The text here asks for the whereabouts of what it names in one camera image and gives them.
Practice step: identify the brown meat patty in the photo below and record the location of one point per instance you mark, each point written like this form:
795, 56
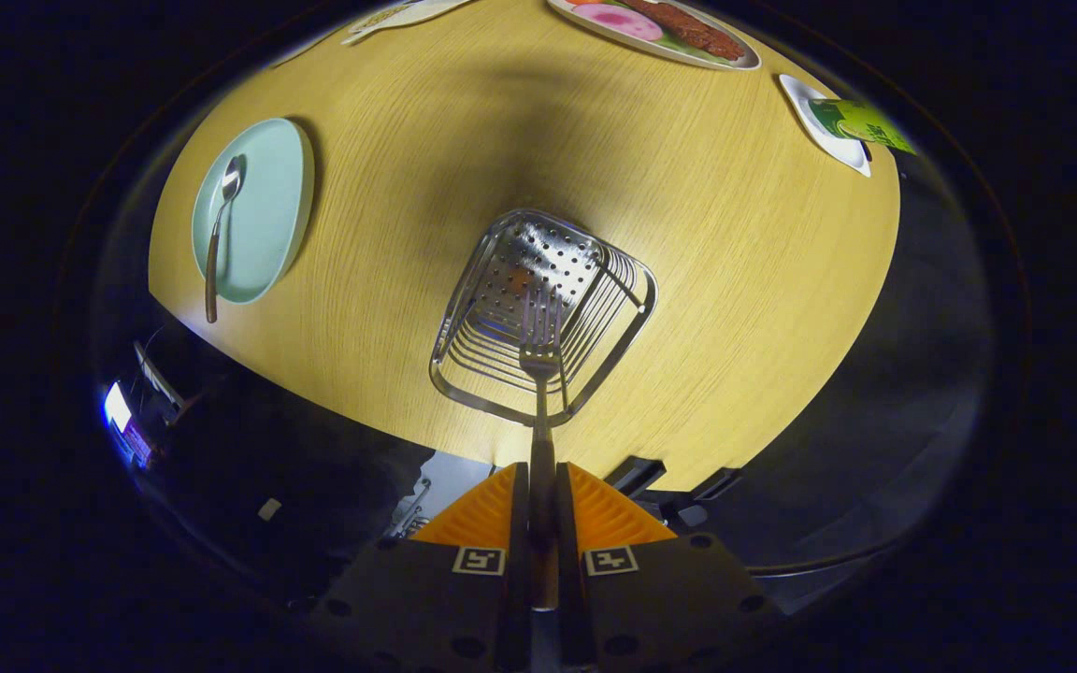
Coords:
688, 28

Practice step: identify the small white dish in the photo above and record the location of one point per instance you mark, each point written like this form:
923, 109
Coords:
805, 103

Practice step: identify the pink ham slice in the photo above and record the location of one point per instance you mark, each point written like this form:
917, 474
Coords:
618, 21

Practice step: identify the black table bracket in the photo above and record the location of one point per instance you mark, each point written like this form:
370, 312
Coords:
711, 491
637, 474

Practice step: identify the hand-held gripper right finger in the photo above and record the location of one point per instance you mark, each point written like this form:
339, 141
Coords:
568, 579

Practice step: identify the green drink carton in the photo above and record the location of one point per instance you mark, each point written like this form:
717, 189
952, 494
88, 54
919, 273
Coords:
861, 121

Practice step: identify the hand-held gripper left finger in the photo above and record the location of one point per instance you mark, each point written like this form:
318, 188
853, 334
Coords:
520, 561

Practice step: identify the light green plate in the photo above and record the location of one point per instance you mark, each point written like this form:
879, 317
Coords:
267, 206

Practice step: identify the white food plate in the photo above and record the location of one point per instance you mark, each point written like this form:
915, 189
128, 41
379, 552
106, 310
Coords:
746, 60

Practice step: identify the person's dark clothing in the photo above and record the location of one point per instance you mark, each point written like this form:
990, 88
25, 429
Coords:
295, 449

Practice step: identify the green lettuce leaf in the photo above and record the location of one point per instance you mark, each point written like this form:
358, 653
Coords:
679, 47

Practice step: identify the glowing blue screen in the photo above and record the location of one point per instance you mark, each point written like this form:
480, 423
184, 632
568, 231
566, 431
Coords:
118, 408

